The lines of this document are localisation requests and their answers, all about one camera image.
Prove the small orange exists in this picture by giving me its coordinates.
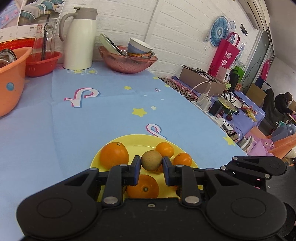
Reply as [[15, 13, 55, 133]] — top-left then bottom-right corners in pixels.
[[173, 153, 193, 166], [155, 142, 175, 158]]

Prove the brown round fruit back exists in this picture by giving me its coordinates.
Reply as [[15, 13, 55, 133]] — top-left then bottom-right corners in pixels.
[[141, 150, 163, 171]]

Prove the small orange on plate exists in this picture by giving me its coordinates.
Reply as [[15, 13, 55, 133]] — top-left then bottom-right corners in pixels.
[[155, 142, 175, 158]]

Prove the yellow plastic plate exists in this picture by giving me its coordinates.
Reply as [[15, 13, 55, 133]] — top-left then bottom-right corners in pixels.
[[90, 133, 200, 203]]

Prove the blue patterned tablecloth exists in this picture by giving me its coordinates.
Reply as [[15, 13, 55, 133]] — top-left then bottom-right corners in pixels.
[[1, 63, 243, 240]]

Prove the cardboard box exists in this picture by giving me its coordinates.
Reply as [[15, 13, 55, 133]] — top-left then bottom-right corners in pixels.
[[179, 68, 226, 96]]

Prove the pink glass bowl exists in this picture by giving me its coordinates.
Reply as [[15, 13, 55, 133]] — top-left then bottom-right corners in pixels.
[[99, 46, 158, 74]]

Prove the seated person in black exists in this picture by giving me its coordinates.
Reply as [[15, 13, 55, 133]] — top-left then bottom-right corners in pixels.
[[274, 92, 295, 115]]

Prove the blue white cup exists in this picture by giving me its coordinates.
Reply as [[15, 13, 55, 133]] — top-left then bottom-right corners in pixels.
[[127, 38, 153, 54]]

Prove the pink gift bag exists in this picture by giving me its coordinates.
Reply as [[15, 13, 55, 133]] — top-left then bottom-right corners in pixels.
[[208, 32, 240, 77]]

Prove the white dish in bowl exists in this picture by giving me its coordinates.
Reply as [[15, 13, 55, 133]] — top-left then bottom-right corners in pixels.
[[99, 33, 123, 55]]

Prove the red plastic basket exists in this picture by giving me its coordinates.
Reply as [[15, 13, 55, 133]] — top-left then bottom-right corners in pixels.
[[25, 51, 62, 77]]

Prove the orange plastic basin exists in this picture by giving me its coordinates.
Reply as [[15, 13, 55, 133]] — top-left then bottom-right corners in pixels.
[[0, 47, 32, 116]]

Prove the white thermos jug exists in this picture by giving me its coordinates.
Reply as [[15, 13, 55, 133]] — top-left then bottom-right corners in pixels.
[[59, 7, 97, 70]]

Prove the glass pitcher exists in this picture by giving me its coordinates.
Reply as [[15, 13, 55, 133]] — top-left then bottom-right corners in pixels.
[[32, 19, 57, 62]]

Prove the white air conditioner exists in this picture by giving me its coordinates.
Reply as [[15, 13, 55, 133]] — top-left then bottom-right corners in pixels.
[[238, 0, 270, 32]]

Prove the bedding poster calendar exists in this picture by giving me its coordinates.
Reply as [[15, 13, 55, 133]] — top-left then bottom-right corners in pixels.
[[1, 0, 65, 49]]

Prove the blue decorative wall fan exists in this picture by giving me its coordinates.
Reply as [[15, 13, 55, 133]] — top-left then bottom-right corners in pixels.
[[210, 16, 228, 47]]

